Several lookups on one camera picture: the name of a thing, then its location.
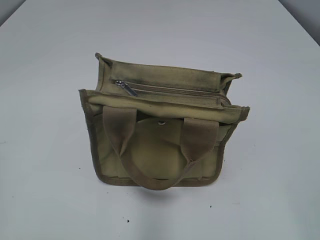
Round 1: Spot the silver metal zipper pull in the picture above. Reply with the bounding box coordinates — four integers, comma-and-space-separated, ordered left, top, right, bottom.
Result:
115, 80, 138, 97

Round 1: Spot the olive yellow canvas bag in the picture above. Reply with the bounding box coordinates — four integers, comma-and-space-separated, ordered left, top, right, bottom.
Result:
79, 53, 250, 191

